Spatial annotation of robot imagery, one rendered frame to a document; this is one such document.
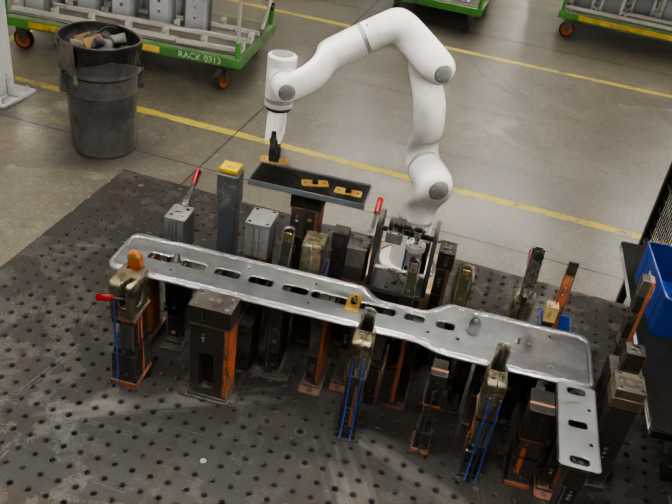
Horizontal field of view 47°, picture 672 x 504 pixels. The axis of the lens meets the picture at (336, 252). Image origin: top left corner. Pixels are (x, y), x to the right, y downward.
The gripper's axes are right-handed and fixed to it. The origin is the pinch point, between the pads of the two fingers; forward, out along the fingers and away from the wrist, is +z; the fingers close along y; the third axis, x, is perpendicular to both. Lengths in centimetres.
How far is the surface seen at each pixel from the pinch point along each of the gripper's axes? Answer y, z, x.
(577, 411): 66, 24, 90
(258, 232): 21.6, 15.4, 0.2
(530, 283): 28, 14, 79
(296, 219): 3.5, 20.0, 9.1
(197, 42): -341, 93, -112
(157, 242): 23.1, 23.6, -29.7
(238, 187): 0.7, 13.5, -10.5
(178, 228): 18.1, 20.8, -24.7
